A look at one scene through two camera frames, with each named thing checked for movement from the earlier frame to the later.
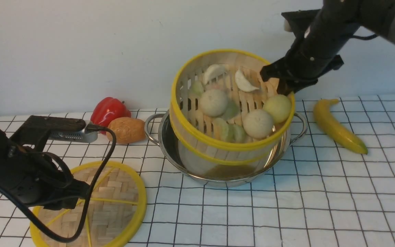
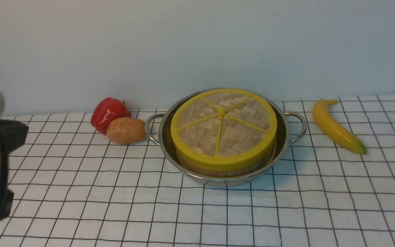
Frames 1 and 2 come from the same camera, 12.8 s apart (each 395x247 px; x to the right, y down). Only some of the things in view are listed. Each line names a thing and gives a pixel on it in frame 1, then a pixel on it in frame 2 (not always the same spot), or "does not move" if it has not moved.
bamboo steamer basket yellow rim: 222,110 to 251,163
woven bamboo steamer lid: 117,207 to 224,130
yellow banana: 339,134 does not move
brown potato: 127,129 does not move
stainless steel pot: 158,130 does not move
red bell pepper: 107,109 does not move
